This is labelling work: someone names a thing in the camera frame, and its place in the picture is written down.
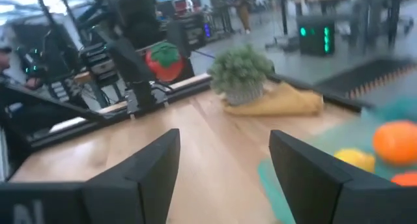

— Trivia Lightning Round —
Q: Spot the smooth orange toy orange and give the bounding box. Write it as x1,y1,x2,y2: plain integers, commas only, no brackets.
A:
373,120,417,167

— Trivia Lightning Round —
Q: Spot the computer with purple lights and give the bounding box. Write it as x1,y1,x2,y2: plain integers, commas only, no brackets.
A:
201,20,213,39

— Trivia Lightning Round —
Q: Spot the black drawer cabinet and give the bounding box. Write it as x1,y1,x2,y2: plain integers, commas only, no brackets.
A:
79,43,120,88

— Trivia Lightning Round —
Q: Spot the black hazard-striped floor mat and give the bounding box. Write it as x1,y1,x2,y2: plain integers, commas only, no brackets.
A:
314,56,417,100

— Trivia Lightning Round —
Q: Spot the artificial green potted plant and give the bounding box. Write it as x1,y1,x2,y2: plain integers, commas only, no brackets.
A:
208,44,274,106

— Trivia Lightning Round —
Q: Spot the yellow toy lemon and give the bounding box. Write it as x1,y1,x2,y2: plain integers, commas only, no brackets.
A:
334,148,376,173

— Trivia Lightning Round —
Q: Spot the computer tower with green lights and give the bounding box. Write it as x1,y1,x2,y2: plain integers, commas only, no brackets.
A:
296,15,336,57

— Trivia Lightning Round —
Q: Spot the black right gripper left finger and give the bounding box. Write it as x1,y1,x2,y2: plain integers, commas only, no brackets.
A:
82,128,182,224

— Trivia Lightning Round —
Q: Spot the mustard yellow cloth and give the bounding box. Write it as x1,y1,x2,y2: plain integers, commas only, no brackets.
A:
223,82,324,117

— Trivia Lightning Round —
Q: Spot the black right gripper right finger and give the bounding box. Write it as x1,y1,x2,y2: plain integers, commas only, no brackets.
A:
268,130,354,224

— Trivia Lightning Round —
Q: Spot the black aluminium table frame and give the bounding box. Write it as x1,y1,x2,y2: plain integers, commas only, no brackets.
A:
0,72,375,179

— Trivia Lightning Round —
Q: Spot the teal translucent plastic container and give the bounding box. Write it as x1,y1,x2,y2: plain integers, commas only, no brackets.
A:
306,96,417,186

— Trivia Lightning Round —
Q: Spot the red tomato with green top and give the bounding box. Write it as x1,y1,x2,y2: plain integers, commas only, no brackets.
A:
145,41,185,83

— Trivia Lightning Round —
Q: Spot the orange ridged toy tangerine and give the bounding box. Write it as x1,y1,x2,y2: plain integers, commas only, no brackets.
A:
390,171,417,188

